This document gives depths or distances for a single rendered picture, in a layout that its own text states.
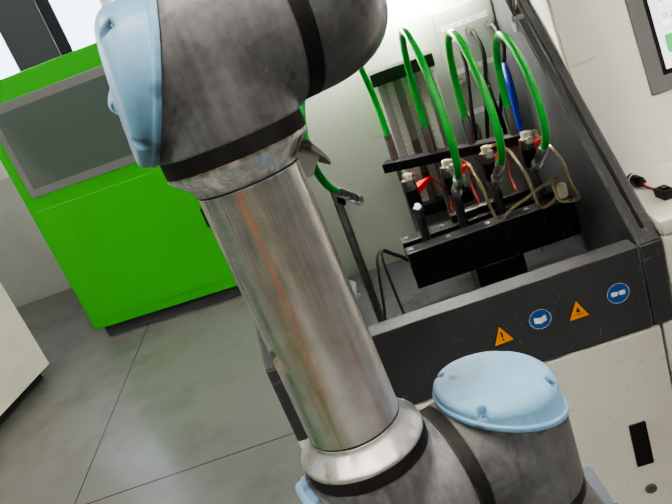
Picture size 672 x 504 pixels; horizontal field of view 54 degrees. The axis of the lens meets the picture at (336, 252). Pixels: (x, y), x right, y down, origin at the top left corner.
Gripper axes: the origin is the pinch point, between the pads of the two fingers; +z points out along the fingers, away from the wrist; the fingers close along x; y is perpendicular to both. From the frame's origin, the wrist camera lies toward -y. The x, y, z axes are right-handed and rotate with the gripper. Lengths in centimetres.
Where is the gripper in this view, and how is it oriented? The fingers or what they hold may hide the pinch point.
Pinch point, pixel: (310, 164)
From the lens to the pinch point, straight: 115.4
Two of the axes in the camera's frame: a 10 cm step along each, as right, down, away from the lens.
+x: 7.0, -2.4, -6.8
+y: -0.3, 9.3, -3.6
